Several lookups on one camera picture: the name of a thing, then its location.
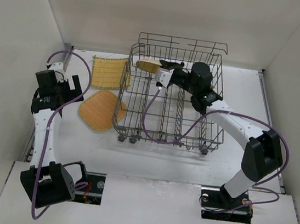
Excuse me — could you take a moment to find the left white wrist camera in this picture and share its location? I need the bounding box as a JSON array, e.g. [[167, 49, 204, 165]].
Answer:
[[47, 62, 65, 81]]

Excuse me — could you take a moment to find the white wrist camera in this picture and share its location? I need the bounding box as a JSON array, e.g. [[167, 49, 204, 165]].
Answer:
[[155, 67, 173, 90], [47, 62, 65, 81]]

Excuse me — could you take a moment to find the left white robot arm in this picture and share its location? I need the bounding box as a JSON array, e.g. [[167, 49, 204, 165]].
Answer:
[[20, 70, 88, 209]]

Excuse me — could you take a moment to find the purple cable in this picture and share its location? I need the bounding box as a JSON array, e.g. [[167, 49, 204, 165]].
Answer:
[[131, 85, 296, 221], [25, 48, 105, 224]]

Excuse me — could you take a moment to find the square woven bamboo plate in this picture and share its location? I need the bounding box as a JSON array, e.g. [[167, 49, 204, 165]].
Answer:
[[78, 90, 127, 131]]

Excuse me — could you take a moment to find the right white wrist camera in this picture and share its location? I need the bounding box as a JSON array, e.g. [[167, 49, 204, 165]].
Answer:
[[155, 67, 173, 90]]

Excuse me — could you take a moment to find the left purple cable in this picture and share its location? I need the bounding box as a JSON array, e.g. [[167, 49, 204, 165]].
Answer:
[[25, 48, 105, 224]]

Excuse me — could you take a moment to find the grey wire dish rack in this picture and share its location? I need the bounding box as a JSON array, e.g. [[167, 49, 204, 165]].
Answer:
[[112, 32, 228, 154]]

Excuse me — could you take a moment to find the shovel-shaped woven bamboo plate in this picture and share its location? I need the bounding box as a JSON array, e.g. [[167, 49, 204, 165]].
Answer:
[[136, 59, 161, 74]]

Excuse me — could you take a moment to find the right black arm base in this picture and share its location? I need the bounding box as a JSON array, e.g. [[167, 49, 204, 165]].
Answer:
[[199, 186, 253, 224]]

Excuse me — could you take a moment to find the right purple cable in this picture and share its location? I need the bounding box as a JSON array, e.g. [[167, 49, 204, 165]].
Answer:
[[131, 85, 296, 221]]

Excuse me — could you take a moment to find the rectangular woven bamboo plate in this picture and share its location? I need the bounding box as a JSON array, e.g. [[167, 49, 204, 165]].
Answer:
[[90, 55, 128, 90]]

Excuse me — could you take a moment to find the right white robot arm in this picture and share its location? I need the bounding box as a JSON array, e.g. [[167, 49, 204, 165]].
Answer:
[[155, 60, 283, 203]]

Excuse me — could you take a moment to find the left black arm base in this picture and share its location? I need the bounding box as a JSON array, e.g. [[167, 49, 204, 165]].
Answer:
[[72, 172, 106, 205]]

